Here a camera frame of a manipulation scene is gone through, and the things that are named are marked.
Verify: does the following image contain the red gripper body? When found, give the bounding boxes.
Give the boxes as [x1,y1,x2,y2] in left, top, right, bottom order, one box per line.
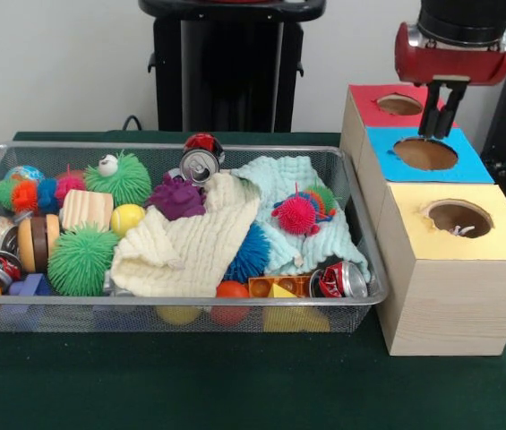
[394,21,506,87]

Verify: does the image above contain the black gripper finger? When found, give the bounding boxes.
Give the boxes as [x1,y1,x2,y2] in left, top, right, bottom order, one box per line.
[434,84,467,140]
[418,80,443,138]

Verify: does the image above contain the wooden box three holes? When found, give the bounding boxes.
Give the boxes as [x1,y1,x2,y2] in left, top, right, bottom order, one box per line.
[339,83,506,357]

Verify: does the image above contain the mint waffle cloth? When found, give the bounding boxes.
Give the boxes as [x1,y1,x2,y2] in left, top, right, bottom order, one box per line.
[229,154,370,277]

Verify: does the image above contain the pink spiky rubber toy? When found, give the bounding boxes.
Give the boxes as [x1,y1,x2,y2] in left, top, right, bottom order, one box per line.
[271,181,338,237]

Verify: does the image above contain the crushed red soda can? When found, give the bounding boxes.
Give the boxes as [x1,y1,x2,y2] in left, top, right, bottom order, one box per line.
[309,260,369,299]

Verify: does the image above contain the uncrushed red soda can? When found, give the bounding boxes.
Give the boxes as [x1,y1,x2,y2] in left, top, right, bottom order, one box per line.
[178,132,226,187]

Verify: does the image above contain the purple spiky rubber toy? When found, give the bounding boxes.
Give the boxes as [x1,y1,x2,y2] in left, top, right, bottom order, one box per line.
[147,172,207,221]

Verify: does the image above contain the cream waffle cloth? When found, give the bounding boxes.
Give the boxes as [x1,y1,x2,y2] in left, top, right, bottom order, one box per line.
[109,172,262,299]

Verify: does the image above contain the green puffer toy white face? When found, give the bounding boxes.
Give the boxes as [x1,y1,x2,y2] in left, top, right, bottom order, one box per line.
[84,150,153,208]

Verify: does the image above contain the plain green puffer ball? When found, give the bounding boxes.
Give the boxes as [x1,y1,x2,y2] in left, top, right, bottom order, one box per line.
[47,222,120,297]

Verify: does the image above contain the multicoloured fuzzy caterpillar toy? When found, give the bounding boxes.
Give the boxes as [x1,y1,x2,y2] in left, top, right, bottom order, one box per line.
[0,176,87,214]

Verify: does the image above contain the wooden toy burger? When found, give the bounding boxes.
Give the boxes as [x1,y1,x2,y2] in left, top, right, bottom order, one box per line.
[17,213,61,274]

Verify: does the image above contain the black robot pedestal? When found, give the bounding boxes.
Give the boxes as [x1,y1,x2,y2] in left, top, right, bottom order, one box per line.
[138,0,328,133]

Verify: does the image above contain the silver wire mesh bin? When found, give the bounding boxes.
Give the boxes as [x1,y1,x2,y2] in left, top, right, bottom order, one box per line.
[0,141,389,335]

